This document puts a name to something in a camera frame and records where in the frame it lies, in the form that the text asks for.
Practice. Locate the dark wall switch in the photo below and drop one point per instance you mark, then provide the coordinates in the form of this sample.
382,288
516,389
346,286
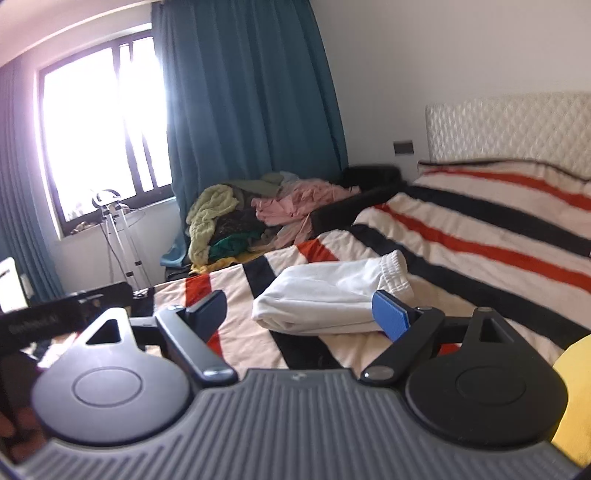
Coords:
404,147

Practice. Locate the striped blanket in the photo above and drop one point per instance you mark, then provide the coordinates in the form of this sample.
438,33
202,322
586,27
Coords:
461,221

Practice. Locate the pink garment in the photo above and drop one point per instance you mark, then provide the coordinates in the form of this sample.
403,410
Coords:
295,198

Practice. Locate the mustard yellow cloth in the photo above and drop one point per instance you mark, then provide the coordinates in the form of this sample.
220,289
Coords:
214,266

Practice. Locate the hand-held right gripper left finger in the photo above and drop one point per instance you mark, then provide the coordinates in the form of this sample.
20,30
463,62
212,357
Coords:
207,316

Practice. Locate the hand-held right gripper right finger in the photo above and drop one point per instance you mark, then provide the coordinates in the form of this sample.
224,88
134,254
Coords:
390,316

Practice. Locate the person's left hand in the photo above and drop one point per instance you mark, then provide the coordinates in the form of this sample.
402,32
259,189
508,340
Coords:
7,424

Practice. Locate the blue curtain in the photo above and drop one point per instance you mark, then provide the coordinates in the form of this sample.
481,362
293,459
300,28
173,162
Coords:
18,184
249,92

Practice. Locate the bright yellow garment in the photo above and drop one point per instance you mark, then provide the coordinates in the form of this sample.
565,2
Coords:
575,397

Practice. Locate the white quilted headboard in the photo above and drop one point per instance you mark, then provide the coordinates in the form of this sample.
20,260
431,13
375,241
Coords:
508,124

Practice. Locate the dark patterned cloth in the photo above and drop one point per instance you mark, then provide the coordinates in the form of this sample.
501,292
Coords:
240,224

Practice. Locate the garment steamer stand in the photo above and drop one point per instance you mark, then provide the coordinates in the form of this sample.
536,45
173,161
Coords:
122,240

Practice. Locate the pale yellow knit blanket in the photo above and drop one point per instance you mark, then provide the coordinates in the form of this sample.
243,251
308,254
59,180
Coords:
207,207

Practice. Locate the window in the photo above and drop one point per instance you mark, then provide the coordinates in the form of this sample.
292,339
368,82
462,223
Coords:
92,115

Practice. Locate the grey green garment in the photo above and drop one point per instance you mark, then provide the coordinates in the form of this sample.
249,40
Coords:
258,184

